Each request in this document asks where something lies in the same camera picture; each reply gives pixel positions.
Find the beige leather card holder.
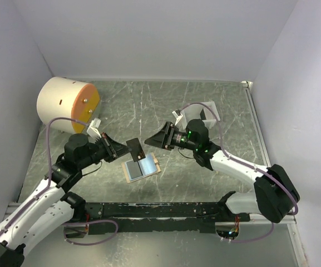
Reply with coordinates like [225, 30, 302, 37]
[122, 152, 161, 184]

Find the cream cylinder with orange face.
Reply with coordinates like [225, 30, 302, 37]
[36, 77, 101, 125]

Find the dark credit card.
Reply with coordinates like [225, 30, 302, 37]
[126, 138, 146, 162]
[126, 161, 142, 181]

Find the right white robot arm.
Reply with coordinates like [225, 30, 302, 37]
[145, 119, 300, 223]

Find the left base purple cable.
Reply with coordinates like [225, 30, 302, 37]
[63, 219, 119, 246]

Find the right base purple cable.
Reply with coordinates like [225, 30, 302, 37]
[220, 221, 275, 243]

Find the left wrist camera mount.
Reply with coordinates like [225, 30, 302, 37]
[86, 118, 101, 140]

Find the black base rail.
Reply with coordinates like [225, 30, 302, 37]
[69, 201, 250, 235]

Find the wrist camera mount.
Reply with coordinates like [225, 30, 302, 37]
[86, 118, 101, 140]
[172, 109, 184, 127]

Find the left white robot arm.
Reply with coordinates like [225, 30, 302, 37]
[0, 133, 131, 266]

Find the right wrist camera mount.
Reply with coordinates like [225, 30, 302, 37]
[172, 109, 184, 127]

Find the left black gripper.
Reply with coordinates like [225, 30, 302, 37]
[78, 132, 132, 169]

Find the white card tray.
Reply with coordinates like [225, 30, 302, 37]
[180, 101, 220, 130]

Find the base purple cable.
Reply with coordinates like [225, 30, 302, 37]
[63, 219, 119, 246]
[220, 221, 275, 243]

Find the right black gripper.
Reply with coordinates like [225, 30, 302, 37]
[145, 121, 197, 151]

